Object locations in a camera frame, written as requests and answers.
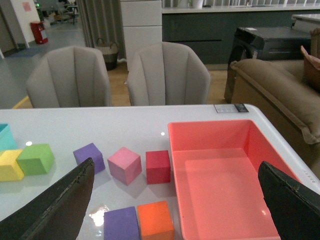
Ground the pink plastic bin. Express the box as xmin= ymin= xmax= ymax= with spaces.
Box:
xmin=168 ymin=119 xmax=295 ymax=240

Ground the pink foam block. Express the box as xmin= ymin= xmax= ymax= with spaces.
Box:
xmin=107 ymin=147 xmax=142 ymax=186

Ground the teal plastic bin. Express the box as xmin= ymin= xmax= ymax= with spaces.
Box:
xmin=0 ymin=123 xmax=18 ymax=151

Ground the woven basket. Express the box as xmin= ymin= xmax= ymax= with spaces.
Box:
xmin=94 ymin=37 xmax=119 ymax=71

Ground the brown sofa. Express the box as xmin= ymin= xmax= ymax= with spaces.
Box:
xmin=224 ymin=58 xmax=320 ymax=176

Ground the beige chair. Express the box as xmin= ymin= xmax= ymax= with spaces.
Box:
xmin=127 ymin=42 xmax=212 ymax=106
xmin=26 ymin=46 xmax=112 ymax=108

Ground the purple foam block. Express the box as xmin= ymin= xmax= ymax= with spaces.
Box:
xmin=73 ymin=143 xmax=106 ymax=174
xmin=103 ymin=206 xmax=140 ymax=240

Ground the right orange foam block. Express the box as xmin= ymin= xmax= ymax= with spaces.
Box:
xmin=137 ymin=200 xmax=175 ymax=240

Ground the right beige chair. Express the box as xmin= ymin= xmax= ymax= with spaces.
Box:
xmin=127 ymin=42 xmax=212 ymax=106

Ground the dark counter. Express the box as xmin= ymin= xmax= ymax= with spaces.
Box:
xmin=162 ymin=3 xmax=320 ymax=65

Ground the yellow foam block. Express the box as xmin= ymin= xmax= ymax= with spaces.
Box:
xmin=0 ymin=149 xmax=25 ymax=182

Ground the dark red foam block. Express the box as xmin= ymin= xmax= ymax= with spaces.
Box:
xmin=145 ymin=150 xmax=171 ymax=185

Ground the red bin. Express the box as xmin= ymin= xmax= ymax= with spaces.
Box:
xmin=30 ymin=21 xmax=48 ymax=44

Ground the near purple foam block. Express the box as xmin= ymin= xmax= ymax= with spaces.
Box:
xmin=103 ymin=206 xmax=140 ymax=240

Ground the green foam block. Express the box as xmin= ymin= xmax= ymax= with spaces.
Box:
xmin=16 ymin=143 xmax=55 ymax=176

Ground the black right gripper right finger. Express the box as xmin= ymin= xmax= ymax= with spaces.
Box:
xmin=258 ymin=161 xmax=320 ymax=240

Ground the left beige chair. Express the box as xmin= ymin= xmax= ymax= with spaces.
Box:
xmin=26 ymin=46 xmax=112 ymax=108

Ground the white cabinet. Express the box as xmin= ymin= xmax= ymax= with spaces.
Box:
xmin=120 ymin=0 xmax=162 ymax=69

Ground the far purple foam block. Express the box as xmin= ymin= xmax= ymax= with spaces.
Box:
xmin=73 ymin=143 xmax=106 ymax=174

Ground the table label sticker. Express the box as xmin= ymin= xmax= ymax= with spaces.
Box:
xmin=214 ymin=103 xmax=249 ymax=113

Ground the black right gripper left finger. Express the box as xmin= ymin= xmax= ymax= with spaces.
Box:
xmin=0 ymin=158 xmax=95 ymax=240

